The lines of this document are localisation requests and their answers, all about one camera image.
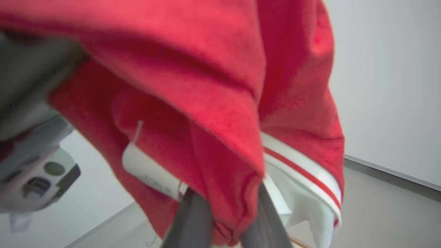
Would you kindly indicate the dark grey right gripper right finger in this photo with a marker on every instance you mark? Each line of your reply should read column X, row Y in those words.
column 265, row 224

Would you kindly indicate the red clothing with white collar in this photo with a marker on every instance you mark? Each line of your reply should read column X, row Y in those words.
column 213, row 86

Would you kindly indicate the white grey robot body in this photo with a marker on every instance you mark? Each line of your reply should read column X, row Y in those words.
column 34, row 179

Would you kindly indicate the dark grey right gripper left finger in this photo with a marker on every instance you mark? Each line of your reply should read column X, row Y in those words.
column 193, row 224

